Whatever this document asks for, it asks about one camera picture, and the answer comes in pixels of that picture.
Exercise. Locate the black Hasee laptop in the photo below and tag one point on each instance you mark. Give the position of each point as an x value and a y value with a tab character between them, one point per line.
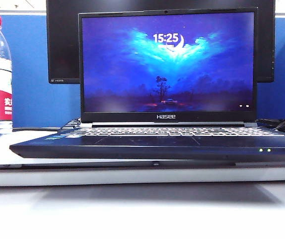
167	74

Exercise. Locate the white desk slab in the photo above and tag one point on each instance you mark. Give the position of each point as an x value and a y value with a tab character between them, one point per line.
132	178

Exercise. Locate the black keyboard with white keys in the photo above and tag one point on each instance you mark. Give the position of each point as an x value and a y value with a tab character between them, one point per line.
70	124

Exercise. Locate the black ASUS monitor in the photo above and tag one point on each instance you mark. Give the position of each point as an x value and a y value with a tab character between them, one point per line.
62	37

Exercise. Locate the blue desk partition panel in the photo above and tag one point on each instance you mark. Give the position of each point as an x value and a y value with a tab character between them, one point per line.
30	87

